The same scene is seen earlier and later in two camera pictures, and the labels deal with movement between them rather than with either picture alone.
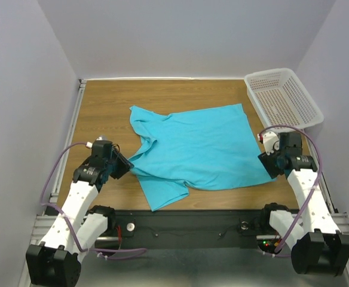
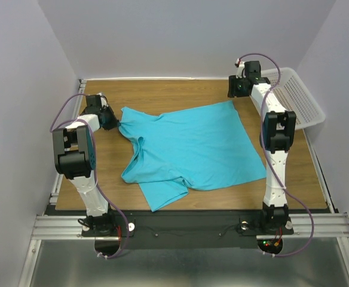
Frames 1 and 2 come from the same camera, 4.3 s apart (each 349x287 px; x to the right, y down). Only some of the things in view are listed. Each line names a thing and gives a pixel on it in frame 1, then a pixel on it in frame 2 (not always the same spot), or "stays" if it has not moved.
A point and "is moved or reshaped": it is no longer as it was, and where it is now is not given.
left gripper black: x=121 y=165 -> x=110 y=118
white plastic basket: x=281 y=99 stays
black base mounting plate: x=187 y=229 stays
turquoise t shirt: x=208 y=148 is moved or reshaped
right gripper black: x=268 y=163 -> x=232 y=86
